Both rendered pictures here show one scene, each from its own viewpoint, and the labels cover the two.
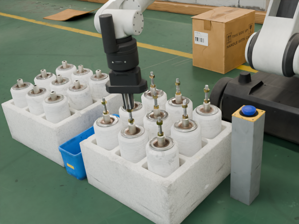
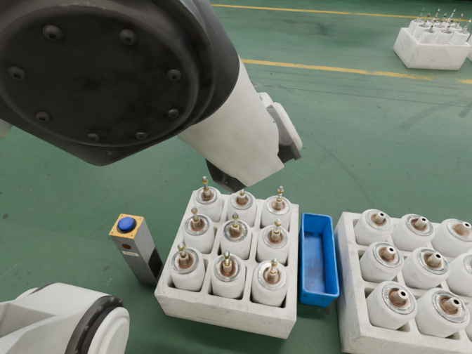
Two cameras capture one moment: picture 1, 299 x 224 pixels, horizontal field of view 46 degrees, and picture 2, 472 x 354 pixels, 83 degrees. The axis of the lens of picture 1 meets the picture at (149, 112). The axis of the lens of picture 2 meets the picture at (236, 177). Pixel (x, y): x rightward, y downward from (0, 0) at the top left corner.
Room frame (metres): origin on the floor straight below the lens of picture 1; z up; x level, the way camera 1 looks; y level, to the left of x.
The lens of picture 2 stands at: (1.39, -0.27, 0.94)
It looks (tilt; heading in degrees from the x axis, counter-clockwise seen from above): 46 degrees down; 146
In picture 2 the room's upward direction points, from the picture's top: straight up
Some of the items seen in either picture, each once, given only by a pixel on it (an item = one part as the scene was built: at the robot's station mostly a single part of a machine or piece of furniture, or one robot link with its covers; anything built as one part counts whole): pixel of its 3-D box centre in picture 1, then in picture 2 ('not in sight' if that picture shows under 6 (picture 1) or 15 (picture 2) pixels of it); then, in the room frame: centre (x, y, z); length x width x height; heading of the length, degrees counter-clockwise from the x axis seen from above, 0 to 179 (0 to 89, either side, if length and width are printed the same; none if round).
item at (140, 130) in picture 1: (132, 131); (241, 200); (0.94, 0.06, 0.25); 0.08 x 0.08 x 0.01
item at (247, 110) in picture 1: (248, 111); (126, 224); (0.88, -0.28, 0.32); 0.04 x 0.04 x 0.02
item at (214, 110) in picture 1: (206, 110); (185, 260); (1.03, -0.19, 0.25); 0.08 x 0.08 x 0.01
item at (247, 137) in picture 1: (246, 157); (141, 253); (0.88, -0.28, 0.16); 0.07 x 0.07 x 0.31; 45
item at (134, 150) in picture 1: (135, 155); (241, 217); (0.94, 0.06, 0.16); 0.10 x 0.10 x 0.18
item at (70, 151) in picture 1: (98, 145); (315, 258); (1.18, 0.21, 0.06); 0.30 x 0.11 x 0.12; 136
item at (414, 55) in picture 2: not in sight; (428, 48); (0.39, 2.33, 0.09); 0.39 x 0.39 x 0.18; 50
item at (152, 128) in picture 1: (159, 138); (235, 246); (1.03, -0.02, 0.16); 0.10 x 0.10 x 0.18
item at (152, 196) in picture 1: (160, 154); (235, 257); (1.03, -0.02, 0.09); 0.39 x 0.39 x 0.18; 45
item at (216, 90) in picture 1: (225, 100); not in sight; (1.37, -0.34, 0.10); 0.20 x 0.05 x 0.20; 133
